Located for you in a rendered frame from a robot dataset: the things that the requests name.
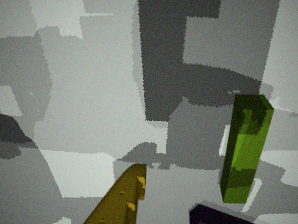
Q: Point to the lime green rod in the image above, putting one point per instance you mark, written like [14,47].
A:
[251,118]

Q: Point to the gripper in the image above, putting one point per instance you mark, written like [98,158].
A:
[120,203]

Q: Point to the purple rod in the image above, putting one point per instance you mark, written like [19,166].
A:
[205,215]

